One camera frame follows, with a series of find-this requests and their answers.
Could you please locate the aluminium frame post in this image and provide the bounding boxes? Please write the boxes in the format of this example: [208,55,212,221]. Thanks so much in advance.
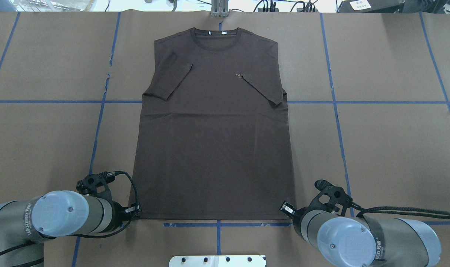
[210,0,229,17]

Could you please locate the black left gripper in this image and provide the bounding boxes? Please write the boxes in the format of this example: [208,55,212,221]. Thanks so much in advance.
[112,202,141,228]

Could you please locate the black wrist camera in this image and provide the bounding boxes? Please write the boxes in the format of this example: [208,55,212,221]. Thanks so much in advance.
[76,171,116,203]
[308,179,353,217]

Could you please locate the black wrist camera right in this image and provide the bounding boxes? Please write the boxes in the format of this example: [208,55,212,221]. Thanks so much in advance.
[308,179,353,217]

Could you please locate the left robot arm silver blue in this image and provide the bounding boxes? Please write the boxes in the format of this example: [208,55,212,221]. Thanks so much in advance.
[0,191,140,267]

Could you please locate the black cable connectors on table edge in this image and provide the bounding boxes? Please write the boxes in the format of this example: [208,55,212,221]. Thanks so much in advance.
[253,0,318,13]

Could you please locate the black braided cable right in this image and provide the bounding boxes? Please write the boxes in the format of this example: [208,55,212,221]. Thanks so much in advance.
[351,202,450,220]

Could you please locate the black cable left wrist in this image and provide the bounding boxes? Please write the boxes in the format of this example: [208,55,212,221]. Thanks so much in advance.
[71,171,140,238]

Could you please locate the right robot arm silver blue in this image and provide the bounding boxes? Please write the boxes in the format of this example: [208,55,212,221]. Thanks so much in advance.
[280,202,442,267]

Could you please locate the dark brown t-shirt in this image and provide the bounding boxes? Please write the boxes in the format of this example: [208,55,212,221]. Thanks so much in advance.
[133,28,296,220]

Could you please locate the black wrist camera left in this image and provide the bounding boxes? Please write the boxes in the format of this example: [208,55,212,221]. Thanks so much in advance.
[76,171,116,203]

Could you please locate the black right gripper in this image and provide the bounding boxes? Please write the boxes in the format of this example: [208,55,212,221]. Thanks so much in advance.
[279,201,308,225]

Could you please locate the black box with white label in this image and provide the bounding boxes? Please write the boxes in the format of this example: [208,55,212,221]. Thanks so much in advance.
[337,0,405,13]

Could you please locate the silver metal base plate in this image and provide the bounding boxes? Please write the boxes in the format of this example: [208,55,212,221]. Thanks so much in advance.
[169,254,267,267]

